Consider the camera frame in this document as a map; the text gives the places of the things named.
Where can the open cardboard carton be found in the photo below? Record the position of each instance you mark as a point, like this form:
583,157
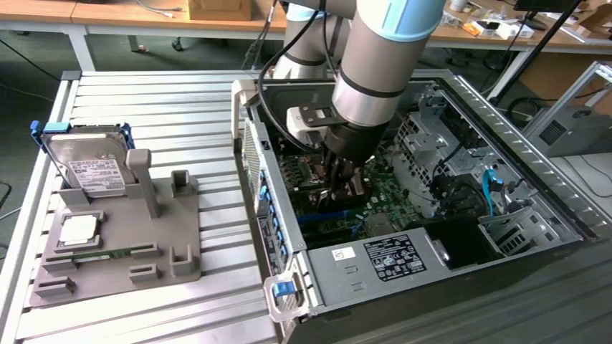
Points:
597,21

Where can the blue expansion slot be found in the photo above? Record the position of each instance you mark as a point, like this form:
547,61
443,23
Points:
325,216

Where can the white small box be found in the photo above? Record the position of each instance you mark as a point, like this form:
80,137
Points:
516,31

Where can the silver perforated drive cage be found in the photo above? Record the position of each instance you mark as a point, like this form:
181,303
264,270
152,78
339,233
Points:
425,136

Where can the long wooden desk white legs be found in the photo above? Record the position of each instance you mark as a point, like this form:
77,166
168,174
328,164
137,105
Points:
119,16

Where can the black expansion slot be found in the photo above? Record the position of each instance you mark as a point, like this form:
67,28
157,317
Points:
329,236

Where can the hard disk with blue bracket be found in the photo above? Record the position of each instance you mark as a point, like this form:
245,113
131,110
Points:
91,157

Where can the grey computer tower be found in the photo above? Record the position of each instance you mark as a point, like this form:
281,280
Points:
573,132

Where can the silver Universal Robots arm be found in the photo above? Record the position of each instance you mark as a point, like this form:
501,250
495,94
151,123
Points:
383,71

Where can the white mug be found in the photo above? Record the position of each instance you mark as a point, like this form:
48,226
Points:
460,4

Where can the grey parts rack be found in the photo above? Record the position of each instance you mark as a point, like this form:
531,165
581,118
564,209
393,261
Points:
124,229

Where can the silver CPU chip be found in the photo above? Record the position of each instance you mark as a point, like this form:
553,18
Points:
79,231

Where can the black castor wheel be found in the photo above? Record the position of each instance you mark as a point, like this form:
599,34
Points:
177,43

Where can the silver disk bay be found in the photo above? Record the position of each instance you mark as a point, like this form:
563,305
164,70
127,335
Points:
525,229

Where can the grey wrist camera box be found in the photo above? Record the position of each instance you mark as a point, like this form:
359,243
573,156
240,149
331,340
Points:
299,125

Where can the square chipset heatsink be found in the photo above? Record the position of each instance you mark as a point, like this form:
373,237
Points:
380,225

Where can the black slanted tripod pole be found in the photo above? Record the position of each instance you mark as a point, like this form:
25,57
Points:
535,50

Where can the grey power supply unit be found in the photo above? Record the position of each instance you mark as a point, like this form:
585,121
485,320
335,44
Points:
344,283

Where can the brown cardboard box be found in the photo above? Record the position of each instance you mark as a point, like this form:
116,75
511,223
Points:
220,9

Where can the open black PC case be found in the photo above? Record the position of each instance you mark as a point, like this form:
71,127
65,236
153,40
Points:
335,286

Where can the black monitor with stand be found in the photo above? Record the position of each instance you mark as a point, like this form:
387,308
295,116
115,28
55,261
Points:
540,5

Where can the black plastic shroud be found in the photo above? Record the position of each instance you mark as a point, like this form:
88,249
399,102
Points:
459,243

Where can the CPU socket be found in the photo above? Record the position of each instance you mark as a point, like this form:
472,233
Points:
313,172

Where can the green RAM stick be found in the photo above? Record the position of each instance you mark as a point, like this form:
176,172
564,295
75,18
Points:
103,255

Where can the green motherboard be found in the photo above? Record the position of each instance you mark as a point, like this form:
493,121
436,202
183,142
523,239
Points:
392,200

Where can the cluttered wooden desk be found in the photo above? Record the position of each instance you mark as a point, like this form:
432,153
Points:
477,41

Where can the aluminium profile frame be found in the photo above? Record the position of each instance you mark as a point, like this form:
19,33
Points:
588,77

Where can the orange and white box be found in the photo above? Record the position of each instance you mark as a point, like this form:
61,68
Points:
480,28

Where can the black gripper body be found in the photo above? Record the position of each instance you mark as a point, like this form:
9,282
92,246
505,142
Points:
356,143

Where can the RAM memory stick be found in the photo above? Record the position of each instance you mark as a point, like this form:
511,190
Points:
344,204

